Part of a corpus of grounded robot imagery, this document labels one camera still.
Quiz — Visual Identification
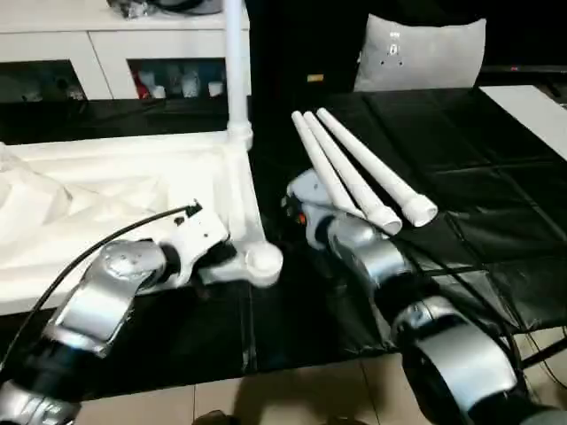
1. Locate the grey cushion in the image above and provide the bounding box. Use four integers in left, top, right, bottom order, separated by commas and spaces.
353, 12, 487, 93

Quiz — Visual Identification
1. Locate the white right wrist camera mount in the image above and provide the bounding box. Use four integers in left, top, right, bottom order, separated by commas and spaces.
285, 169, 338, 249

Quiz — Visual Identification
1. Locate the white sideboard with glass doors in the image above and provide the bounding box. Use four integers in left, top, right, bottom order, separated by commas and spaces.
0, 6, 252, 102

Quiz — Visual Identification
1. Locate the black stand leg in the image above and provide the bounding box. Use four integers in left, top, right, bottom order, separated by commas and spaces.
522, 327, 567, 368

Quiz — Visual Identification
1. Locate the black work mat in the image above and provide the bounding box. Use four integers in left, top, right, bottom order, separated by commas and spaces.
0, 86, 567, 404

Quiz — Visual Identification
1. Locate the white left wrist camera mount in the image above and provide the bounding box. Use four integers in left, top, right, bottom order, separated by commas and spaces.
161, 205, 231, 289

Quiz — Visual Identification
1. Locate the dark round helmet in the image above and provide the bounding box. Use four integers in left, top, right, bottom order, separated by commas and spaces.
150, 0, 222, 12

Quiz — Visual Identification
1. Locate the white plastic table leg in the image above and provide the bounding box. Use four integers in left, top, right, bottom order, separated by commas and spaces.
291, 111, 369, 220
303, 111, 403, 235
315, 107, 439, 228
225, 0, 254, 151

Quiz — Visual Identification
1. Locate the white plastic table top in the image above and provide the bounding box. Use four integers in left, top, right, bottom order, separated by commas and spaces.
0, 127, 284, 311

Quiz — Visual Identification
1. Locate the black cabinet with gold label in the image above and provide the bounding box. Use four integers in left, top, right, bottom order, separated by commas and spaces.
247, 0, 373, 97

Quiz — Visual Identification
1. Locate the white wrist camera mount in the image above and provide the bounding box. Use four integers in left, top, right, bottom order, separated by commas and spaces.
161, 205, 231, 289
285, 169, 338, 249

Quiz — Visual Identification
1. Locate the grey crumpled cloth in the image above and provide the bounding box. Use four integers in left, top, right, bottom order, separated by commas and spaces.
110, 0, 143, 21

